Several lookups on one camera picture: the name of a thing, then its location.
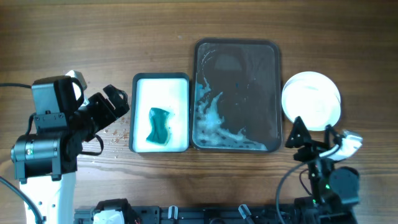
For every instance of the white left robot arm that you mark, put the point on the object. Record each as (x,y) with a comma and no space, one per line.
(45,163)

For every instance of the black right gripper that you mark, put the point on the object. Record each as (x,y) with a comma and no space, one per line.
(313,151)

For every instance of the black rimmed water tray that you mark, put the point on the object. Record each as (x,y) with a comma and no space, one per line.
(168,91)

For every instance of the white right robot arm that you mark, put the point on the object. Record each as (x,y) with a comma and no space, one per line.
(334,191)

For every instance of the dark brown serving tray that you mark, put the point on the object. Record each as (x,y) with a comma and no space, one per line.
(236,96)

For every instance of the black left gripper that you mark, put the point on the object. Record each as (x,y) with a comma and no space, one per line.
(108,112)

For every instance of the white plate two blue marks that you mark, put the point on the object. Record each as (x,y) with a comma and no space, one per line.
(314,97)

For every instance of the green yellow sponge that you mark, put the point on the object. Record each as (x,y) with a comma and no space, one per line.
(159,133)

